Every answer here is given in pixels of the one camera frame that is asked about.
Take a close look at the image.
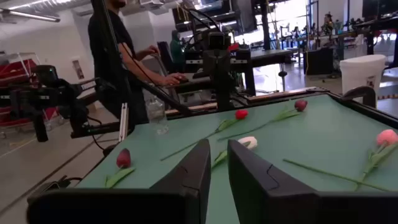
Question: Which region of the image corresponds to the bright red artificial tulip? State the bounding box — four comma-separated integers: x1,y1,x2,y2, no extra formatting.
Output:
282,158,391,192
160,108,249,162

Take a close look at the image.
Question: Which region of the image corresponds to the clear glass vase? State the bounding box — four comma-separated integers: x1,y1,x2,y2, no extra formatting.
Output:
145,95,170,136

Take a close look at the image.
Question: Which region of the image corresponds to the white artificial tulip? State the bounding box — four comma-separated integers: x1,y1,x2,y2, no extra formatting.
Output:
211,136,259,170

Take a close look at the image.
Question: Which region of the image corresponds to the silver aluminium bracket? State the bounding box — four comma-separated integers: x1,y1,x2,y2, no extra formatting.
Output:
119,102,129,143

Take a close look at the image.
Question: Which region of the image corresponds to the ceiling light tube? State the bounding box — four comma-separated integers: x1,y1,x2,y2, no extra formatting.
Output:
0,7,62,24

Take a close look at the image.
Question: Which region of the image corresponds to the person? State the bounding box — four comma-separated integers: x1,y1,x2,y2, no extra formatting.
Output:
87,0,188,125
169,29,187,73

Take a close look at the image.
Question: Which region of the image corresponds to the black desk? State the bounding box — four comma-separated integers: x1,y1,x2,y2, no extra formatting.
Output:
231,49,295,97

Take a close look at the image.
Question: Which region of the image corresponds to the wall poster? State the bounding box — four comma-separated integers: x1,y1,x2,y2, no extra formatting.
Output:
72,58,85,80

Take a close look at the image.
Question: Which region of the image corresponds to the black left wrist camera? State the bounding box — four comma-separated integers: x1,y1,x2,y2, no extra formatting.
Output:
203,29,233,50

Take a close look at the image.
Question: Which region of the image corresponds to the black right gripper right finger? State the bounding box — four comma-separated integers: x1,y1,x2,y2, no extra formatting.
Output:
226,139,398,224

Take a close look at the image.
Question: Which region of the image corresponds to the black cabinet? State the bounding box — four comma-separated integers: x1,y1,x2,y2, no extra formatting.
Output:
303,46,335,76

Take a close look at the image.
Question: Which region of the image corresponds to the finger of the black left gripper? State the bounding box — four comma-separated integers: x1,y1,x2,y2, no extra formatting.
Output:
217,49,233,79
203,49,218,79

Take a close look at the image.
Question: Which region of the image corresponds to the black workbench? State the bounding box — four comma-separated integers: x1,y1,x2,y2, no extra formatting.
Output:
353,15,398,68

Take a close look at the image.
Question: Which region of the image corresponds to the pink artificial tulip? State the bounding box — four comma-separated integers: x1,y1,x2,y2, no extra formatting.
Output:
353,129,398,192

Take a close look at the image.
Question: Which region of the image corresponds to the green table mat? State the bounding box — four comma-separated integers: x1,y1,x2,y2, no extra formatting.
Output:
76,93,398,224

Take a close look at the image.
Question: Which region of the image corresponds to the black floor cable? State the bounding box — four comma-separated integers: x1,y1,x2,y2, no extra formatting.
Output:
37,174,83,195

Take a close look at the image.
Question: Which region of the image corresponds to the black table clamp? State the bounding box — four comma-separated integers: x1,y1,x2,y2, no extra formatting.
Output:
341,85,377,108

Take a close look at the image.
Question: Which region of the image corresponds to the white plastic bucket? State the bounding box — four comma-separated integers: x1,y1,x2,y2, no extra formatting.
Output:
339,54,387,103

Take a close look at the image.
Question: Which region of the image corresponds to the dark red artificial tulip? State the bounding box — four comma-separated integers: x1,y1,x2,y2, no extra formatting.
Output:
104,147,137,189
216,98,308,142

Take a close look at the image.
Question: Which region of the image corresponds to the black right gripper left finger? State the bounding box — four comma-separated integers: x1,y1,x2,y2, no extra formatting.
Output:
26,138,212,224

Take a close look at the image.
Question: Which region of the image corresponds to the red utility cart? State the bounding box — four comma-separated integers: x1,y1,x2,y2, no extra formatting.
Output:
0,58,62,129

